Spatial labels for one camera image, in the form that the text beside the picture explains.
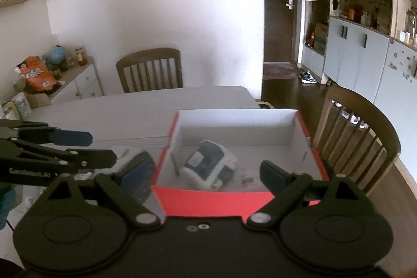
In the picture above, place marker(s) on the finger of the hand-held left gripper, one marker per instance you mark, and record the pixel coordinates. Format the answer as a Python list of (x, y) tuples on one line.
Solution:
[(97, 158), (73, 138)]

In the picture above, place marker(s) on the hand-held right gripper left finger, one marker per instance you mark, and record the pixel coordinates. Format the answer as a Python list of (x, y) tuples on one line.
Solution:
[(135, 177)]

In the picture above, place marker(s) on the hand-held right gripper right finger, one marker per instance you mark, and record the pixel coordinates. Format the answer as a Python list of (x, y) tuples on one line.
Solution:
[(271, 177)]

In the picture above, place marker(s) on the red and white cardboard box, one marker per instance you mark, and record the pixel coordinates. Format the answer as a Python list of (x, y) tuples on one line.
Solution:
[(202, 204)]

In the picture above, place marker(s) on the white desktop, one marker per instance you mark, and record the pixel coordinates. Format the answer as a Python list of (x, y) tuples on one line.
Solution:
[(130, 112)]

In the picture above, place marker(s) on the person's left hand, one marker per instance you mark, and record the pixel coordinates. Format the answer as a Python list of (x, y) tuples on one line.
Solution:
[(6, 204)]

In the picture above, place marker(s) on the small cardboard box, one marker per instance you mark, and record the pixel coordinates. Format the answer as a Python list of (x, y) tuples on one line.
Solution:
[(39, 99)]

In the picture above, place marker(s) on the white drawer cabinet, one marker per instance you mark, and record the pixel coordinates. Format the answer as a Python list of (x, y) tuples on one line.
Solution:
[(83, 82)]

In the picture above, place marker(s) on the white blue-print packet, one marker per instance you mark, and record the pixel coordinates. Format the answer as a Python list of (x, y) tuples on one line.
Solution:
[(22, 105)]

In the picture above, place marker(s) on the white blood pressure monitor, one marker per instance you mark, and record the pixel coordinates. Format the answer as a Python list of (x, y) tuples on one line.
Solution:
[(208, 164)]

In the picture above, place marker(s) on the wooden slat-back chair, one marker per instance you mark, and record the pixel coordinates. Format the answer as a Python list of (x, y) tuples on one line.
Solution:
[(148, 69), (355, 134), (265, 104)]

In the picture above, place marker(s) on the orange snack bag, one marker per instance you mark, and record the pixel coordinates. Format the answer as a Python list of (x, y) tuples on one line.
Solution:
[(37, 74)]

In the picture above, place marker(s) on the glass jar with dark lid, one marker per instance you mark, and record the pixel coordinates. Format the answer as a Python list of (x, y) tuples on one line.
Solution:
[(81, 57)]

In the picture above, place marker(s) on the blue globe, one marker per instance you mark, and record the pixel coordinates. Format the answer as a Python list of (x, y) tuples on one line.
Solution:
[(56, 56)]

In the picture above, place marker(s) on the white sneaker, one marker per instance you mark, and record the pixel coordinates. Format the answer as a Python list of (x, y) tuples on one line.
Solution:
[(358, 122), (337, 103)]

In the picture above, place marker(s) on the patterned doormat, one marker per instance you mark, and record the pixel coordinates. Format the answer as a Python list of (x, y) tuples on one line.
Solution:
[(281, 71)]

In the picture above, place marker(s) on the black and white sneakers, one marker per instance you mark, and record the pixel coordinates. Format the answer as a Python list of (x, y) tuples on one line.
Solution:
[(308, 76)]

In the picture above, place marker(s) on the red bottle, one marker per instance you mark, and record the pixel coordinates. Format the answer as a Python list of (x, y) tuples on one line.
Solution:
[(311, 39)]

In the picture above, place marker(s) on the brown carton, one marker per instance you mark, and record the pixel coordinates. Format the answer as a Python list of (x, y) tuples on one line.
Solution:
[(321, 37)]

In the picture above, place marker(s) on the grey fridge with magnets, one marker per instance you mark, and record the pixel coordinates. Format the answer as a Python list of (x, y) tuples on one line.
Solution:
[(399, 89)]

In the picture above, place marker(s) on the brown wooden door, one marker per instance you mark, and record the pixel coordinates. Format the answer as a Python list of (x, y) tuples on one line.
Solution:
[(280, 20)]

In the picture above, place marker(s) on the row of bottles and jars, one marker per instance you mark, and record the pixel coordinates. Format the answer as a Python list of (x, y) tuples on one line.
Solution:
[(365, 17)]

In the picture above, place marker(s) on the tall glass jar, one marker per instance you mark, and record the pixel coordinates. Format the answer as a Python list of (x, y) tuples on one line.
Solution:
[(412, 24)]

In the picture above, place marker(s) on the wooden wall shelf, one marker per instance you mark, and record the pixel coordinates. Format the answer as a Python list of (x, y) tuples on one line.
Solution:
[(16, 1)]

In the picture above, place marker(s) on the grey wall cabinet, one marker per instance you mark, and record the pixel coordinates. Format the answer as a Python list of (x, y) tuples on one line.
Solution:
[(355, 46)]

